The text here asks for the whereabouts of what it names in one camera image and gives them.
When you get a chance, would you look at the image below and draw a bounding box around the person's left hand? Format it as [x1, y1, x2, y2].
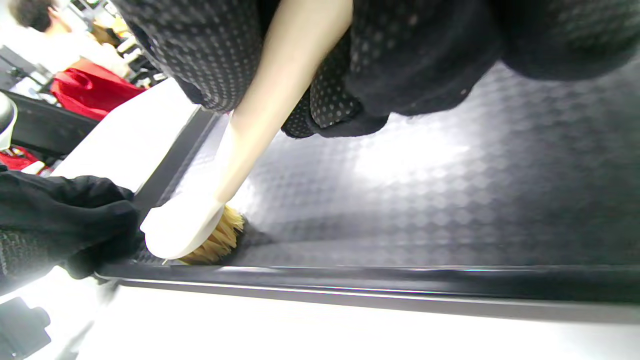
[0, 165, 146, 296]

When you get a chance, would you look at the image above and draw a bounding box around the person's right hand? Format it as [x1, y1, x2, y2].
[112, 0, 640, 139]

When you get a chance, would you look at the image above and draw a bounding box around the white pot brush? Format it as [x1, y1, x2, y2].
[140, 0, 353, 266]

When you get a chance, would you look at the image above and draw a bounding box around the black plastic tray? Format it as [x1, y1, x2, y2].
[95, 60, 640, 323]

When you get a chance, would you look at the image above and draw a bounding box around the black chair back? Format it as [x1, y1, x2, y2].
[0, 90, 99, 157]

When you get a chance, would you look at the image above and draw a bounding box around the black white handheld controller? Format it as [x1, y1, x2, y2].
[0, 92, 19, 151]

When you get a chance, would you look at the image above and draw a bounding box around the red bag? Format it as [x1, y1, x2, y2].
[0, 67, 147, 175]

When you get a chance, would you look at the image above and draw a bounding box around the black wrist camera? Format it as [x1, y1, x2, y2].
[0, 297, 52, 360]

